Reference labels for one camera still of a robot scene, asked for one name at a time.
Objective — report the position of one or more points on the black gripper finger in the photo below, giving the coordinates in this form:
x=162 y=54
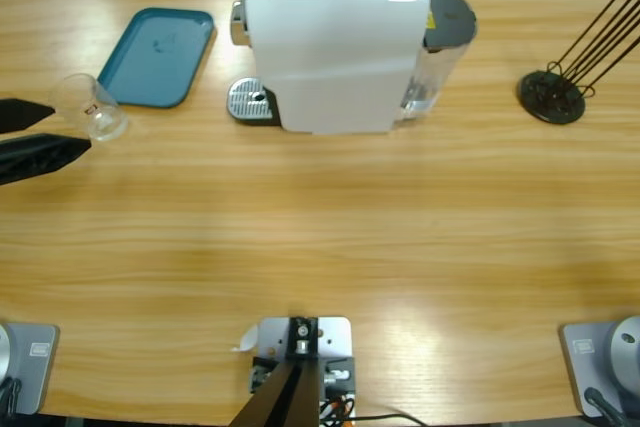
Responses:
x=22 y=114
x=40 y=157

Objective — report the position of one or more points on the clear drinking glass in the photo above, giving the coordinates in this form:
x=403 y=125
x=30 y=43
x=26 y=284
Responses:
x=100 y=117

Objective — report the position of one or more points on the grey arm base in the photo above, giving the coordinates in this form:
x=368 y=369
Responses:
x=625 y=342
x=30 y=367

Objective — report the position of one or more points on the white capsule coffee machine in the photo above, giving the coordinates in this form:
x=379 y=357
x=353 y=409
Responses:
x=325 y=57

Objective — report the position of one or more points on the teal plastic tray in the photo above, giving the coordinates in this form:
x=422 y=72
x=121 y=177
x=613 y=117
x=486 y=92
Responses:
x=150 y=62

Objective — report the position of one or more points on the metal grill drip tray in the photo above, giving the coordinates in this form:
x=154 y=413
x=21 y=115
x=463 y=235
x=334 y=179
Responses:
x=245 y=97

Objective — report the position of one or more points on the white paper tab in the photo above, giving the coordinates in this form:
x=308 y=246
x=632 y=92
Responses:
x=247 y=342

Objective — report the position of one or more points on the clear water tank dark lid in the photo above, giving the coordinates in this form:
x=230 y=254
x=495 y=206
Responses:
x=450 y=17

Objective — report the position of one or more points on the dark camera post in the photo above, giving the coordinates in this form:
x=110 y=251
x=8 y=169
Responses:
x=290 y=397

